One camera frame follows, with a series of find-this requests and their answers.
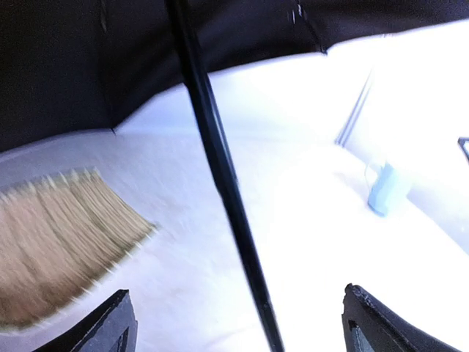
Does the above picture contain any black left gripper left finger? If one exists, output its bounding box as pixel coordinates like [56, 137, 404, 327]
[37, 290, 138, 352]

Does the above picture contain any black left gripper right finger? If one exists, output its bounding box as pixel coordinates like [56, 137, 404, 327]
[341, 284, 456, 351]

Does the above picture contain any lilac umbrella with black lining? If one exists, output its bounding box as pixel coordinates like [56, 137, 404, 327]
[1, 1, 468, 351]

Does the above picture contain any woven bamboo tray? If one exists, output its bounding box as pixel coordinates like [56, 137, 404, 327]
[1, 168, 157, 333]

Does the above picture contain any light blue plastic jug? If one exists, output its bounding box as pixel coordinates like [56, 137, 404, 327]
[364, 160, 411, 217]

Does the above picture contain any aluminium corner post right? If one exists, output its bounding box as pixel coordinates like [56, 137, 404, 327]
[334, 67, 375, 147]

